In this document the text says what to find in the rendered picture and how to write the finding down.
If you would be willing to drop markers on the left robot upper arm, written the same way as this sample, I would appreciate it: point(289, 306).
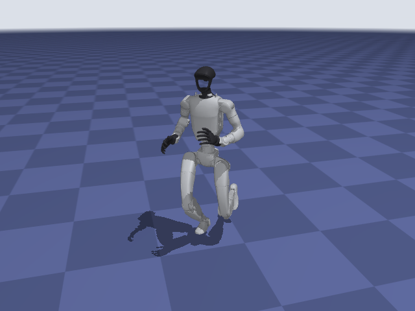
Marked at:
point(228, 107)

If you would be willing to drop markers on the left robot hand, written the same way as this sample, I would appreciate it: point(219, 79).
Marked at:
point(211, 138)

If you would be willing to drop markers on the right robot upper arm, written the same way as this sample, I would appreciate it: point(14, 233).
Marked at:
point(185, 111)

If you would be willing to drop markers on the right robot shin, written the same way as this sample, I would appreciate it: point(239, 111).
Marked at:
point(197, 214)

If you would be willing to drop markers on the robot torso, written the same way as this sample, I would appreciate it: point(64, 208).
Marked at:
point(205, 113)

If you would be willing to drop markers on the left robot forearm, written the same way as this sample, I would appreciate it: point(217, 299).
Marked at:
point(232, 137)

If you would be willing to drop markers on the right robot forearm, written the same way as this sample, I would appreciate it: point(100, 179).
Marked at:
point(179, 129)

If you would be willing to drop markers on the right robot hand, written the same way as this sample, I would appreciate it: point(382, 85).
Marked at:
point(169, 140)

